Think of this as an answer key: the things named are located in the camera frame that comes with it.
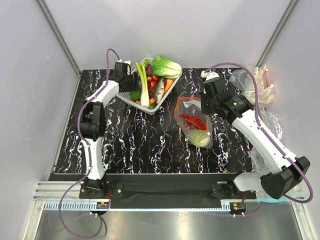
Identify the grey toy fish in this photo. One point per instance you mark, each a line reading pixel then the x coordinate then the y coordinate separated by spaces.
pixel 159 89

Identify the aluminium frame post right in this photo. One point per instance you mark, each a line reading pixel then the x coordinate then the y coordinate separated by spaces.
pixel 277 31

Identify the napa cabbage toy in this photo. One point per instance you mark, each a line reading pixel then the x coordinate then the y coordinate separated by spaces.
pixel 164 67

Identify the aluminium frame post left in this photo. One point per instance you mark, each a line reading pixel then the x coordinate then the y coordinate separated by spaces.
pixel 58 35

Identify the orange carrot piece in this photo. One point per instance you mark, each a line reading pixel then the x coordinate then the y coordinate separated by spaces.
pixel 167 86

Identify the purple onion toy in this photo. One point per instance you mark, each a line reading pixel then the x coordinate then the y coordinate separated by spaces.
pixel 148 70

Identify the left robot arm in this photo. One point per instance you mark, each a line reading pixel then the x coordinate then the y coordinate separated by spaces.
pixel 91 125

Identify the teal zip bag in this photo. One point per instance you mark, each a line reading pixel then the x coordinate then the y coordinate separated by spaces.
pixel 271 200

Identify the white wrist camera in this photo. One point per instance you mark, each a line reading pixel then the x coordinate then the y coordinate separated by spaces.
pixel 127 66
pixel 209 75

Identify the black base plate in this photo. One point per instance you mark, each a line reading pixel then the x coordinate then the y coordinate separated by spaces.
pixel 218 186

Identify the aluminium frame post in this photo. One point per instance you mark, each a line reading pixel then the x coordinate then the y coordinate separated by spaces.
pixel 277 31
pixel 58 35

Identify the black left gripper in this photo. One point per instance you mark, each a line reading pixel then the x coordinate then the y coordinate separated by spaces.
pixel 135 86

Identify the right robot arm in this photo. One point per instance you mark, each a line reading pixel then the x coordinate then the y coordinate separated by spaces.
pixel 284 170

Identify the round green cabbage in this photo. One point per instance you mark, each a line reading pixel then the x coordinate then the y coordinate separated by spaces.
pixel 199 138

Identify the red toy lobster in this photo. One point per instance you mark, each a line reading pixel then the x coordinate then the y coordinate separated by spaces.
pixel 194 122

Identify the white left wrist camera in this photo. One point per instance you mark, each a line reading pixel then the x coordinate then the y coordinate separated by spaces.
pixel 127 66

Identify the pile of clear bags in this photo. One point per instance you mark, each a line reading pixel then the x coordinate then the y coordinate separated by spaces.
pixel 266 95

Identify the green leek toy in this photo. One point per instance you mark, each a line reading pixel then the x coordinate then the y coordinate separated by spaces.
pixel 144 98

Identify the red lychee cluster toy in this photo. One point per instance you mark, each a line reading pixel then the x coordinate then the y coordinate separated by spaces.
pixel 152 82

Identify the clear zip bag orange zipper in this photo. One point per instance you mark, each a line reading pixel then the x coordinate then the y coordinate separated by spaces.
pixel 192 106

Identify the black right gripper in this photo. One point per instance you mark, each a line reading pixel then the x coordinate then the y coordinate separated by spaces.
pixel 204 110

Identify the small green lime toy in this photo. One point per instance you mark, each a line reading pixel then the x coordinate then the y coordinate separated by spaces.
pixel 152 106

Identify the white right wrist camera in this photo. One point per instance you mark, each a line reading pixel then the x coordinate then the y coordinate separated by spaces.
pixel 209 75

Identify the white slotted cable duct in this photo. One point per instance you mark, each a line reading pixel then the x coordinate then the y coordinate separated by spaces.
pixel 77 205

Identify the green bell pepper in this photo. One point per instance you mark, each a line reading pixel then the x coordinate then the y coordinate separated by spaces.
pixel 135 95

